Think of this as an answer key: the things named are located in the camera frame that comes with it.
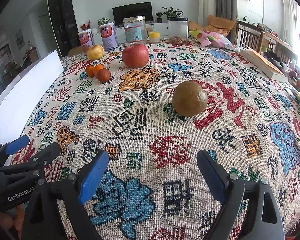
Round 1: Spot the brown russet pear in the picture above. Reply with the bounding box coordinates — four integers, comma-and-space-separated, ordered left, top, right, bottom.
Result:
172, 80, 208, 117

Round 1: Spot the reddish small mandarin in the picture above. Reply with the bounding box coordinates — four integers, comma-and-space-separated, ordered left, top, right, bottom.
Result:
96, 68, 111, 83

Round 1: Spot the orange mandarin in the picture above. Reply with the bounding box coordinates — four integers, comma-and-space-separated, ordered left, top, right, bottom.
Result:
85, 65, 95, 77
93, 64, 104, 77

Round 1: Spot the red apple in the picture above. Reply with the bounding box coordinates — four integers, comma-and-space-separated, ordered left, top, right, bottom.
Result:
122, 44, 149, 68

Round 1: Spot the person left hand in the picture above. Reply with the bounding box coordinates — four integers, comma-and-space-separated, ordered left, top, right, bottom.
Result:
0, 204, 25, 239

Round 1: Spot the white cardboard box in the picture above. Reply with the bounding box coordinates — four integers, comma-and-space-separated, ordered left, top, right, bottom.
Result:
0, 51, 64, 144

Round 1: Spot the patterned woven tablecloth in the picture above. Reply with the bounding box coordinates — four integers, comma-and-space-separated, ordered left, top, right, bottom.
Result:
12, 42, 300, 239

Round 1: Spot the pink can left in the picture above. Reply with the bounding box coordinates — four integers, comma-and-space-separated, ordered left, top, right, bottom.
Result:
78, 29, 95, 53

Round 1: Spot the pink can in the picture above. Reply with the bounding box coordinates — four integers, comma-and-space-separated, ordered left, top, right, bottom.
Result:
78, 29, 95, 53
99, 22, 119, 51

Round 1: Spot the pink can right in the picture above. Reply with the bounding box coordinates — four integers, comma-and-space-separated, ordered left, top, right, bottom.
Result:
99, 22, 119, 51

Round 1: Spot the red flower vase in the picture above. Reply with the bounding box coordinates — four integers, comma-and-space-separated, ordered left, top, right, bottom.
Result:
80, 20, 91, 31

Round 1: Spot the green potted plant left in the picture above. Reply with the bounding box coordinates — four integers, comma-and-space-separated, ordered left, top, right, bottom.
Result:
97, 17, 110, 27

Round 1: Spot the green potted plant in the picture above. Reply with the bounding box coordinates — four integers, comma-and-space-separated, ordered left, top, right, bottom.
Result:
97, 17, 110, 27
162, 7, 184, 18

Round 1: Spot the small yellow lid jar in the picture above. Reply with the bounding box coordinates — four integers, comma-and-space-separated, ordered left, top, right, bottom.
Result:
148, 31, 160, 43

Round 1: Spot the glass jar gold lid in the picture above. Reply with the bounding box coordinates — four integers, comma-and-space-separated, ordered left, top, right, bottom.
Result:
123, 16, 146, 44

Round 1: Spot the pile of dried nuts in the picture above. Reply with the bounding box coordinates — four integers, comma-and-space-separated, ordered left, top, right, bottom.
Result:
168, 36, 188, 45

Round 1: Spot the dark glass cabinet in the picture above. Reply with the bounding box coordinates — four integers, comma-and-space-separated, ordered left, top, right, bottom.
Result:
47, 0, 80, 57

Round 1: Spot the white tv cabinet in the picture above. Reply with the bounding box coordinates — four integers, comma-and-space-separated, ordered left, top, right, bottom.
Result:
92, 22, 170, 45

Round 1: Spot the orange lounge chair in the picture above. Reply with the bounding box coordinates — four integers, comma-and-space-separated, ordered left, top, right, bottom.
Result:
189, 15, 236, 37

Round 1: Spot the small dark potted plant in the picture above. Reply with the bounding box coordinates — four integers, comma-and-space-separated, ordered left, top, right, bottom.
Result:
155, 12, 162, 23

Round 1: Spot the clear jar black lid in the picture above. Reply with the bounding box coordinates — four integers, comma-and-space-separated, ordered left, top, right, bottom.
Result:
167, 17, 189, 39

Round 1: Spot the black television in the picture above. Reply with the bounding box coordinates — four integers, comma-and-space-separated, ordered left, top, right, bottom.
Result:
113, 2, 153, 27

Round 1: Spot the green potted plant right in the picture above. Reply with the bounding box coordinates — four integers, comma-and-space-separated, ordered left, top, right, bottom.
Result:
162, 7, 184, 18

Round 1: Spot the white sheer curtain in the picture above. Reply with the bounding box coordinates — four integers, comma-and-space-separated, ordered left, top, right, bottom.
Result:
282, 0, 300, 48

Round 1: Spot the white standing air conditioner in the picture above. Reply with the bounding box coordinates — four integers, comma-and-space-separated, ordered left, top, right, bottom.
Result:
198, 0, 217, 26

